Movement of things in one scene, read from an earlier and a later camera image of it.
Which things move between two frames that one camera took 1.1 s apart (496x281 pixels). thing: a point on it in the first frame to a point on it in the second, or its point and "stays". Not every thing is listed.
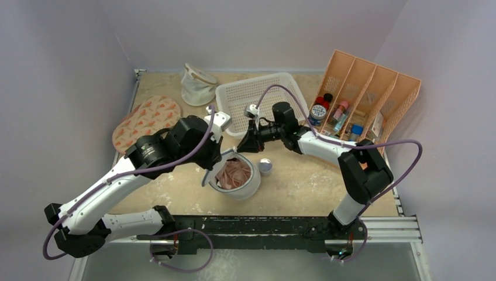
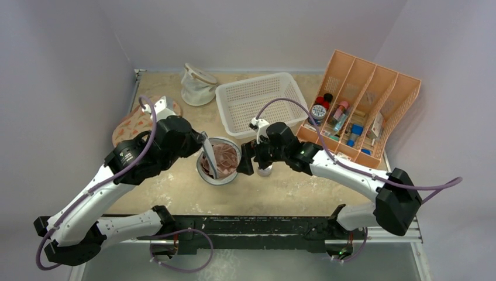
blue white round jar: (317, 113) stays
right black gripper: (252, 133) to (255, 156)
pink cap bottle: (340, 111) stays
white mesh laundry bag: (240, 194) to (225, 153)
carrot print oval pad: (151, 116) stays
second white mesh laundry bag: (198, 86) stays
